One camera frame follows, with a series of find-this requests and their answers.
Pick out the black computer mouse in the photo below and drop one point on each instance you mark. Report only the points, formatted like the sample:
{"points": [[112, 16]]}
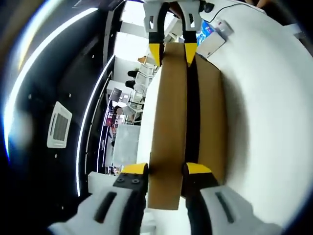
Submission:
{"points": [[209, 7]]}

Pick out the brown cardboard shoe box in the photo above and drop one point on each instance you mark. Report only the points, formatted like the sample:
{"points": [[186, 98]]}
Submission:
{"points": [[168, 122]]}

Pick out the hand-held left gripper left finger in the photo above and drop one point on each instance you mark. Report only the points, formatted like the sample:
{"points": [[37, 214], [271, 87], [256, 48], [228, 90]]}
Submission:
{"points": [[102, 213]]}

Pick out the white ceiling air vent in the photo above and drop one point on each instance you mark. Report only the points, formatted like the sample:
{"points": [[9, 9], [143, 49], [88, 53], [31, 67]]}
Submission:
{"points": [[59, 124]]}

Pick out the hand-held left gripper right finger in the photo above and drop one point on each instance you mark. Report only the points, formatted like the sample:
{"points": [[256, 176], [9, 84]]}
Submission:
{"points": [[220, 213]]}

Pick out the grey translucent desk partition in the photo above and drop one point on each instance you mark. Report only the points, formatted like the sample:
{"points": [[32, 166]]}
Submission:
{"points": [[127, 144]]}

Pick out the white medicine box green label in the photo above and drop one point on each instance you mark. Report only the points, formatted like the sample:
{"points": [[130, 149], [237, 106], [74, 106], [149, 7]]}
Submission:
{"points": [[212, 45]]}

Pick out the wide ceiling light strip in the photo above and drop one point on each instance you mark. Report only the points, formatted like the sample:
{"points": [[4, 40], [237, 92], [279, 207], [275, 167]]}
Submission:
{"points": [[29, 73]]}

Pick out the thin ceiling light strip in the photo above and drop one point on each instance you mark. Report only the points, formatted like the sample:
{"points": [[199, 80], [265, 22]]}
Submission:
{"points": [[90, 122]]}

